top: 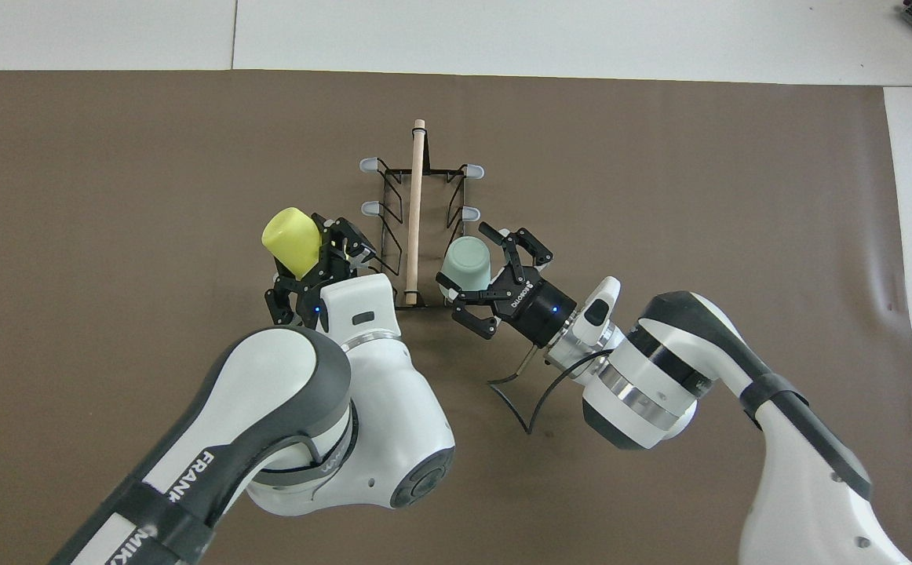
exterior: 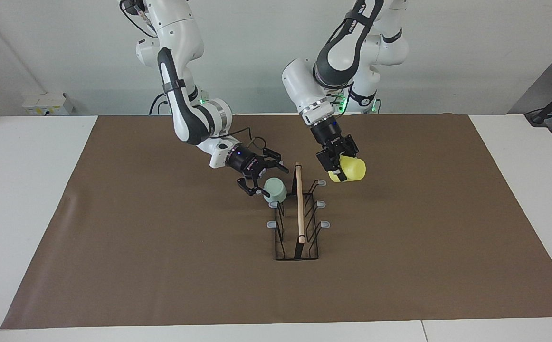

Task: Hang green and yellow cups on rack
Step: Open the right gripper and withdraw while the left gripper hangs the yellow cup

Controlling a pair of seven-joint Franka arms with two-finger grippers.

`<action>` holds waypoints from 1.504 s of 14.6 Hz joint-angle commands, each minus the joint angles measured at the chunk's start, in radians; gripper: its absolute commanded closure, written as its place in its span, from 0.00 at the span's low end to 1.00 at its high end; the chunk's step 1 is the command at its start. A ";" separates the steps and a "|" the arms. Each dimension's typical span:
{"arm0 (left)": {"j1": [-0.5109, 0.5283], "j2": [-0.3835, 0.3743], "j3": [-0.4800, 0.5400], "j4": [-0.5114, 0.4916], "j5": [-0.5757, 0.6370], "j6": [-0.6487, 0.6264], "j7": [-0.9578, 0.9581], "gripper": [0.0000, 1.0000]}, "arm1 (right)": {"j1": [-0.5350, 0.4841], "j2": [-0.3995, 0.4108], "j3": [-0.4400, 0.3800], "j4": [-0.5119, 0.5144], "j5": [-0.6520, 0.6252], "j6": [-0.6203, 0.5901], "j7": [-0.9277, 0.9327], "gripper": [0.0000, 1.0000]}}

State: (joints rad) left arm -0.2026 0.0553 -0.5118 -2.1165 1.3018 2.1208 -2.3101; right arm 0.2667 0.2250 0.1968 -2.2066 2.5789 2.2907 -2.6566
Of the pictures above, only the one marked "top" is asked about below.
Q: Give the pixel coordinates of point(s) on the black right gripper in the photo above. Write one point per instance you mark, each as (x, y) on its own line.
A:
(538, 310)

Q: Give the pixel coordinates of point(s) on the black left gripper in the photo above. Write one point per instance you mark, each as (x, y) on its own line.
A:
(311, 302)

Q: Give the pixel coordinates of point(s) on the pale green plastic cup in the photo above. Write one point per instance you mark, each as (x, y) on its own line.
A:
(468, 263)

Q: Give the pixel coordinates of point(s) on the yellow plastic cup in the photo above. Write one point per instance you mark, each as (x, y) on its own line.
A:
(291, 239)

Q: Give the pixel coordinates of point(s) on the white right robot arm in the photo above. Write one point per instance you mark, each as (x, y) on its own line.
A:
(801, 486)

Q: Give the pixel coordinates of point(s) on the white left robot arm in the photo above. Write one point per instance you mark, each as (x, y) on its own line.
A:
(377, 408)

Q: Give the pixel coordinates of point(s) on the brown table mat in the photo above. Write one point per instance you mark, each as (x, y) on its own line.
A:
(71, 196)

